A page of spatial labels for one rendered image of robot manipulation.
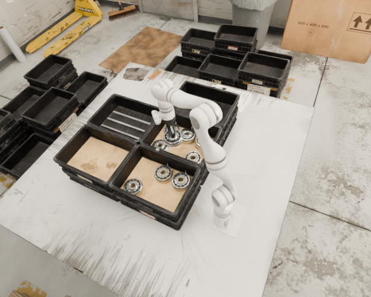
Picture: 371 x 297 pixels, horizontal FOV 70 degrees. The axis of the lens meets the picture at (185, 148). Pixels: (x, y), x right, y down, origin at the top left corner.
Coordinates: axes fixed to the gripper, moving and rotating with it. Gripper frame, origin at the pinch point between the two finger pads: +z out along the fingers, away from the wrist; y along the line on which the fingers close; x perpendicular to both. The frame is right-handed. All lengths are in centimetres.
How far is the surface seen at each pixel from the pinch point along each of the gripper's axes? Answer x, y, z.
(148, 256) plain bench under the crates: 32, -49, 30
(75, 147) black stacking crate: 56, 24, 13
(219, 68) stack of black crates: -82, 117, 62
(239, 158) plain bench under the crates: -38, -12, 30
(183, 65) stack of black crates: -53, 152, 73
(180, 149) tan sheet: -3.7, 0.1, 17.2
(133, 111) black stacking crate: 16.1, 43.5, 17.4
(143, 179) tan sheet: 22.1, -11.8, 17.2
